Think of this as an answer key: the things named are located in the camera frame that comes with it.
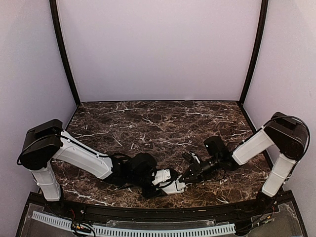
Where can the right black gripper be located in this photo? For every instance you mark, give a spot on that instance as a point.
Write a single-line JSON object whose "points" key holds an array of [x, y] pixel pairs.
{"points": [[197, 172]]}

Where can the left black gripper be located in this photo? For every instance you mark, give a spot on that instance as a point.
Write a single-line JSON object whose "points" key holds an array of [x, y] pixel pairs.
{"points": [[152, 193]]}

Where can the white remote control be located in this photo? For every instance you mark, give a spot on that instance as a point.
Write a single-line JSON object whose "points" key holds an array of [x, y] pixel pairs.
{"points": [[174, 188]]}

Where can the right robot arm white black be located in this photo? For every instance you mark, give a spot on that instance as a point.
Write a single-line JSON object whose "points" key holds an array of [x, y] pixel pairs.
{"points": [[288, 133]]}

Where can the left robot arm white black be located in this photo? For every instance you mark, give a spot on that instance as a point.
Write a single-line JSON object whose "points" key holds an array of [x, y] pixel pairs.
{"points": [[50, 141]]}

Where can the clear acrylic plate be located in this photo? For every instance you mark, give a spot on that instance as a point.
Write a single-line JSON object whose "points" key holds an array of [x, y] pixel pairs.
{"points": [[174, 225]]}

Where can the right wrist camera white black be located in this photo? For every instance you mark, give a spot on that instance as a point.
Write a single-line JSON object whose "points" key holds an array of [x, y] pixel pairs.
{"points": [[191, 157]]}

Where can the white slotted cable duct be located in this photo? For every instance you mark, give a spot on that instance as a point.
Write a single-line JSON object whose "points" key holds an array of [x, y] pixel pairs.
{"points": [[103, 231]]}

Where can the black front rail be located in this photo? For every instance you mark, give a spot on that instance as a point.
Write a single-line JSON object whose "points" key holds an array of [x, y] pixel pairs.
{"points": [[239, 212]]}

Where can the right black frame post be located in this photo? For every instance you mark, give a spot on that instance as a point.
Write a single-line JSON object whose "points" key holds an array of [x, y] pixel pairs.
{"points": [[255, 52]]}

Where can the black frame post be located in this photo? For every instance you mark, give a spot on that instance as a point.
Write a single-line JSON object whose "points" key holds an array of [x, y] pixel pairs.
{"points": [[62, 51], [255, 52]]}

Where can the left black frame post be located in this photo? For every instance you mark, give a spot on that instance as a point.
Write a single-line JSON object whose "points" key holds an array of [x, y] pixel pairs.
{"points": [[62, 51]]}

